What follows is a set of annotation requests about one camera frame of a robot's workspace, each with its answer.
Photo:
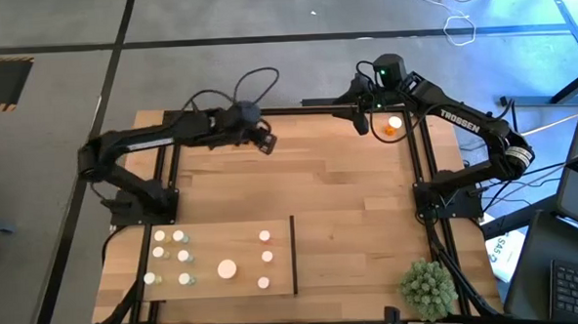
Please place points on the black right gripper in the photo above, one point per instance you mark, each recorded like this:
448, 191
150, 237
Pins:
371, 95

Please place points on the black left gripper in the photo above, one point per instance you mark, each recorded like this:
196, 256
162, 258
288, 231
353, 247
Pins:
251, 132

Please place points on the small red pill bottle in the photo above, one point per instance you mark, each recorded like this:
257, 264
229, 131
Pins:
267, 256
264, 236
263, 282

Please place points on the small pale green pill bottle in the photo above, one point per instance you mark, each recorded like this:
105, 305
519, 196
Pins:
178, 235

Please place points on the pale yellow pill bottle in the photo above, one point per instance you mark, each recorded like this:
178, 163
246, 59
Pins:
159, 235

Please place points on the amber pill bottle white cap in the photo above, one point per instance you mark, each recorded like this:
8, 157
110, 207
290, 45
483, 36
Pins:
227, 269

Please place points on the small teal pill bottle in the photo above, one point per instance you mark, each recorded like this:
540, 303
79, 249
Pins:
183, 255

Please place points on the yellow-green pill bottle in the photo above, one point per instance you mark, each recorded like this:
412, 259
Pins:
149, 278

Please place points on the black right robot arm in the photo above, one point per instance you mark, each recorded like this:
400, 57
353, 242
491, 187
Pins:
463, 120

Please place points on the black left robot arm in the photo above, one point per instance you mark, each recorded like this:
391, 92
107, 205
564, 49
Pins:
146, 139

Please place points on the large orange pill bottle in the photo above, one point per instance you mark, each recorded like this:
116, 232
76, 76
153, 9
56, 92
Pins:
395, 122

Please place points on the green artificial plant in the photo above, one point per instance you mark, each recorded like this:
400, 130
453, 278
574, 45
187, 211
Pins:
427, 290

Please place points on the black side desk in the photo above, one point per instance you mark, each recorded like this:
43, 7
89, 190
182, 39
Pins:
533, 268

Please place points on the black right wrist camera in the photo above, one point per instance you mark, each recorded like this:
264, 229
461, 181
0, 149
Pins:
361, 124

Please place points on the black aluminium table frame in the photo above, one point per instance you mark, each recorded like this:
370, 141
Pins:
316, 109

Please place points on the black desk leg frame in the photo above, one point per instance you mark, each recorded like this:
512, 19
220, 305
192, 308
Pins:
526, 100

